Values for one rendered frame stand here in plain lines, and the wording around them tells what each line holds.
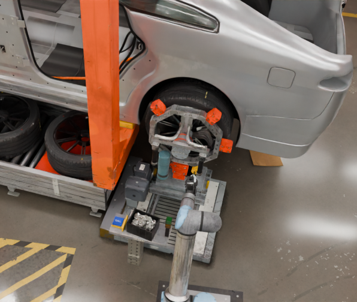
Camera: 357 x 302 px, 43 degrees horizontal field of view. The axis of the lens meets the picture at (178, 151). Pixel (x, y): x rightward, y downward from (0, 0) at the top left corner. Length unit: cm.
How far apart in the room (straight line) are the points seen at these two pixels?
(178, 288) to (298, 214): 180
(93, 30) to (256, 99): 127
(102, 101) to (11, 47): 107
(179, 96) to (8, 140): 151
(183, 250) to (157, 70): 130
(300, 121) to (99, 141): 142
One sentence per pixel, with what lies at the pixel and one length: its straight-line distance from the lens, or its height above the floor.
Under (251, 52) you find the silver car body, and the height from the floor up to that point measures 161.
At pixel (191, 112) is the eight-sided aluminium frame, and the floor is 112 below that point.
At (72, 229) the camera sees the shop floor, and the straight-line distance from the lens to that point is 393.
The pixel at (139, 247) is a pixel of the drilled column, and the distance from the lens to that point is 348.
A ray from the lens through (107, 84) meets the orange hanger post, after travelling 277.
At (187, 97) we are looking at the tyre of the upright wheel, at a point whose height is 118.
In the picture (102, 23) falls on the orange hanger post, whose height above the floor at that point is 194.
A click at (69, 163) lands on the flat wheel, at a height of 48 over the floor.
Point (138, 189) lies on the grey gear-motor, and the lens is 365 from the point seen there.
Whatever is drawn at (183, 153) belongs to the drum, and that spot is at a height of 85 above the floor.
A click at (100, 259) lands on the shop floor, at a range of 376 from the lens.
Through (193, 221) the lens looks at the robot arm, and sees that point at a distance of 254.
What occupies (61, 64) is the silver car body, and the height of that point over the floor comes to 81.
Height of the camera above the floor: 326
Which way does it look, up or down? 46 degrees down
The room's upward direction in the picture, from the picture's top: 7 degrees clockwise
